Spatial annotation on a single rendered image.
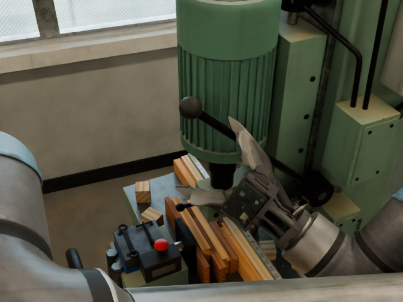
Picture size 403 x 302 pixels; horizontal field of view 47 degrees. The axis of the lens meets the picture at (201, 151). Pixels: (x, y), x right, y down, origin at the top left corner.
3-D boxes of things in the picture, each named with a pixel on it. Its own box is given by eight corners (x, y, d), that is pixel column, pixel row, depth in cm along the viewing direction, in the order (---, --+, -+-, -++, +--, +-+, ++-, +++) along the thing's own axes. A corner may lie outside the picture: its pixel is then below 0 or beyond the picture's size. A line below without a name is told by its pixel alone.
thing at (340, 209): (300, 230, 106) (307, 192, 99) (325, 221, 109) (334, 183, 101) (325, 260, 100) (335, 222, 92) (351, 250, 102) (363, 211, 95)
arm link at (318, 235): (339, 221, 75) (301, 263, 78) (315, 202, 76) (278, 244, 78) (339, 238, 67) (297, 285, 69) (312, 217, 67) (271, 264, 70)
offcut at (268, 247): (272, 248, 123) (273, 239, 121) (275, 260, 120) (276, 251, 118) (258, 249, 123) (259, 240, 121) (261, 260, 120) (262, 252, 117)
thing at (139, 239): (114, 244, 103) (111, 227, 100) (160, 229, 107) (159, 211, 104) (132, 289, 94) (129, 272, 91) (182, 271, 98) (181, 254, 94)
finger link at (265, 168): (262, 138, 73) (277, 191, 74) (263, 137, 75) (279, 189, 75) (234, 145, 75) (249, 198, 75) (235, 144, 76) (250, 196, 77)
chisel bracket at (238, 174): (194, 208, 109) (194, 181, 104) (247, 190, 113) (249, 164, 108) (208, 229, 103) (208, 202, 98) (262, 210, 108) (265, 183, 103)
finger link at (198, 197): (166, 191, 74) (222, 195, 72) (178, 184, 80) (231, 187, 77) (166, 210, 75) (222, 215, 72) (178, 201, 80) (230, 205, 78)
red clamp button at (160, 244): (152, 243, 96) (152, 240, 96) (165, 239, 97) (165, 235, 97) (157, 254, 94) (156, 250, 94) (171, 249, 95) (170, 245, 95)
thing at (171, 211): (165, 215, 119) (164, 197, 115) (170, 213, 119) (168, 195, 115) (204, 286, 102) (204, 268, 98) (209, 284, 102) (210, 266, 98)
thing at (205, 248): (172, 218, 118) (171, 198, 113) (179, 216, 118) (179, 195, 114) (202, 271, 105) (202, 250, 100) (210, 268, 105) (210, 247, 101)
